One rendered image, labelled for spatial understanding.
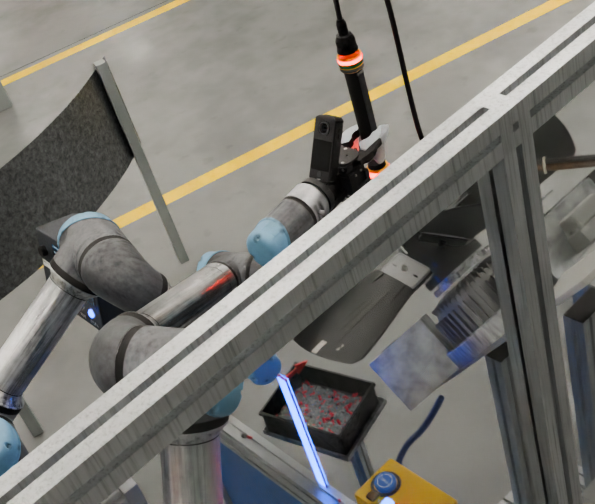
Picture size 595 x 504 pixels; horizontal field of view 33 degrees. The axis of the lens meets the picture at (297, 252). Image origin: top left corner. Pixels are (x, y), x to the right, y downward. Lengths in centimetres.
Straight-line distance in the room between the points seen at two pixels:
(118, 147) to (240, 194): 85
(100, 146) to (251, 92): 167
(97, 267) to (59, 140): 179
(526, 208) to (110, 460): 45
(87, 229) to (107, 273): 12
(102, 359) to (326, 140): 57
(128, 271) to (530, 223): 106
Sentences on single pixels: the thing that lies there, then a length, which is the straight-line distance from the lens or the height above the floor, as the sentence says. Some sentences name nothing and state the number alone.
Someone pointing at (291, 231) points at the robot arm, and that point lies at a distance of 168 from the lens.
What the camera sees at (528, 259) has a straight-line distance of 97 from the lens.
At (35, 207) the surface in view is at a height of 75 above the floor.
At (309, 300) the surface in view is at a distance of 77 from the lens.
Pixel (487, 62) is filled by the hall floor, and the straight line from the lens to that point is 507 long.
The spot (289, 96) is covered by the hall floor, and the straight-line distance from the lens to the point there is 520.
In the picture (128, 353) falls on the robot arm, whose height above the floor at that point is 162.
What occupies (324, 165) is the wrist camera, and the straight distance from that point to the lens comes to 176.
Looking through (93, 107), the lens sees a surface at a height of 86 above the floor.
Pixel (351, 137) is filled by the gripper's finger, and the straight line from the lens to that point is 184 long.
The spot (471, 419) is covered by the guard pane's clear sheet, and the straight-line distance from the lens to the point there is 104.
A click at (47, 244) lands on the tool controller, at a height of 123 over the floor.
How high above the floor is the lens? 252
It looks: 37 degrees down
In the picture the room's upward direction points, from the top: 19 degrees counter-clockwise
